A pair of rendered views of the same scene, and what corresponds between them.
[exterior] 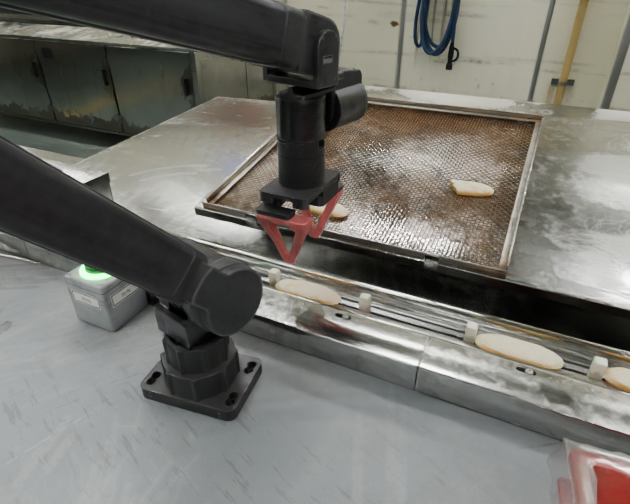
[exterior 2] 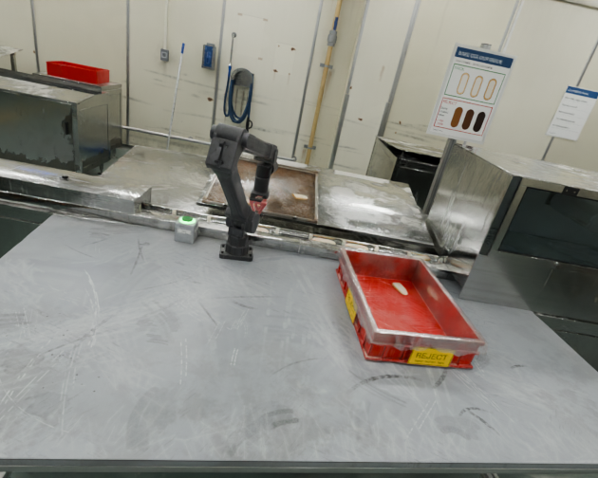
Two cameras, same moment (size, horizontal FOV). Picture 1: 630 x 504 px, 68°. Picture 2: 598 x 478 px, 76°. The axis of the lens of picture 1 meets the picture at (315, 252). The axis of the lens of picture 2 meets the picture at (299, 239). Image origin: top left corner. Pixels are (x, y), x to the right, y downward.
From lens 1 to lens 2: 99 cm
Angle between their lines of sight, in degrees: 27
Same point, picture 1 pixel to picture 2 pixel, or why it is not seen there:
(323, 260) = not seen: hidden behind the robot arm
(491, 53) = (270, 126)
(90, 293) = (187, 229)
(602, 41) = (327, 127)
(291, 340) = (258, 242)
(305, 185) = (264, 192)
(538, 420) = (331, 254)
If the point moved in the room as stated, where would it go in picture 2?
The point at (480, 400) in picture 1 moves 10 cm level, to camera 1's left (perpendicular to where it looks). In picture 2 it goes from (317, 251) to (294, 252)
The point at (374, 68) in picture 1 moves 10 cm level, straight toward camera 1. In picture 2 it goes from (196, 125) to (196, 127)
